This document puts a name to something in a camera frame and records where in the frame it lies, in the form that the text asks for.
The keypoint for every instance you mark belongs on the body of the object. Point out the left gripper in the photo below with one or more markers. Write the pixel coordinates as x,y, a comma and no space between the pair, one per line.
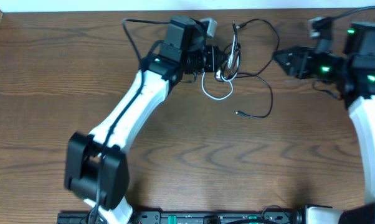
211,59

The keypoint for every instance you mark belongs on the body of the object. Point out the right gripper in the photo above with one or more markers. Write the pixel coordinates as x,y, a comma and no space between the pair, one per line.
299,58

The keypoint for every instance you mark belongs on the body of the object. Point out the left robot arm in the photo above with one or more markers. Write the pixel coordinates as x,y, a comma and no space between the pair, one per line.
96,168

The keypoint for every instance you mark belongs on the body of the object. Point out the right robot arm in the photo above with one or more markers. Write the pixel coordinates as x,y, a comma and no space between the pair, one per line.
354,76

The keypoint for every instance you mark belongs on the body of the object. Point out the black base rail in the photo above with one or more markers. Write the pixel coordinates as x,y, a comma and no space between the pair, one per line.
212,217

